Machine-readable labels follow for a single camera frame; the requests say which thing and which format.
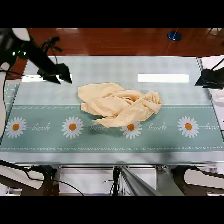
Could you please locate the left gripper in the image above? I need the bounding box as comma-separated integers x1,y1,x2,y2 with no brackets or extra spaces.
36,57,73,85

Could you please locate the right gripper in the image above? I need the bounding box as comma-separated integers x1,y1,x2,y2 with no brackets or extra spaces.
194,67,224,90

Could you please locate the pale yellow shirt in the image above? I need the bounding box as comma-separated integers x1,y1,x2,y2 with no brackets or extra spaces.
77,82,164,129

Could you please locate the blue round object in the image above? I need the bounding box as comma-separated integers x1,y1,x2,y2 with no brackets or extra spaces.
167,31,183,42

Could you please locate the black cable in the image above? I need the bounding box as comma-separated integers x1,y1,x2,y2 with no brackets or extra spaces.
109,165,123,197
53,179,85,197

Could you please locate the silver frame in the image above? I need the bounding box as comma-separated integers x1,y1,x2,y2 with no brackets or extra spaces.
0,152,224,197

